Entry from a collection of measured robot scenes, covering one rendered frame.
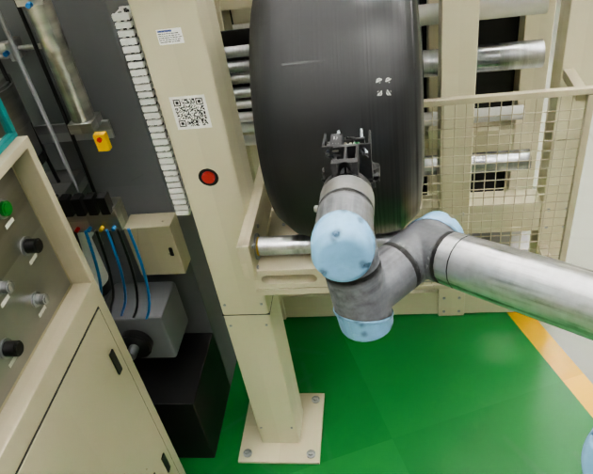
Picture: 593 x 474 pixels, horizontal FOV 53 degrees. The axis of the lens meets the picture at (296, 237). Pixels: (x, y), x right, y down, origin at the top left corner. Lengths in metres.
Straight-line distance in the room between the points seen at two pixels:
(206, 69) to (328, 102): 0.31
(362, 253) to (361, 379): 1.54
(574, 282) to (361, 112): 0.47
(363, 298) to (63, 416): 0.77
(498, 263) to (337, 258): 0.20
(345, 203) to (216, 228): 0.73
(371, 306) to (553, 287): 0.22
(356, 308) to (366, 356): 1.52
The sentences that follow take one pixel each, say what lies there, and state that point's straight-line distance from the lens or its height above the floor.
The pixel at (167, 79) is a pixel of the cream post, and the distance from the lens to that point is 1.26.
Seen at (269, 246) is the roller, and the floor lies 0.91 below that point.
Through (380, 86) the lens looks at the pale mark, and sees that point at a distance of 1.02.
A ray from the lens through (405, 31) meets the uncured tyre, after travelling 1.07.
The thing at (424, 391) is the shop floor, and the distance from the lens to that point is 2.18.
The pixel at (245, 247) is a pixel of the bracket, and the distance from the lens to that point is 1.31.
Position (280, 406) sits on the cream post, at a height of 0.21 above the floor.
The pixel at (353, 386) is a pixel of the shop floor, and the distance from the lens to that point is 2.20.
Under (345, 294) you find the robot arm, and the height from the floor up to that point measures 1.22.
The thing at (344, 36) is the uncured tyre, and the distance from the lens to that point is 1.04.
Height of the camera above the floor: 1.75
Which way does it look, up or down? 38 degrees down
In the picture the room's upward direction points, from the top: 10 degrees counter-clockwise
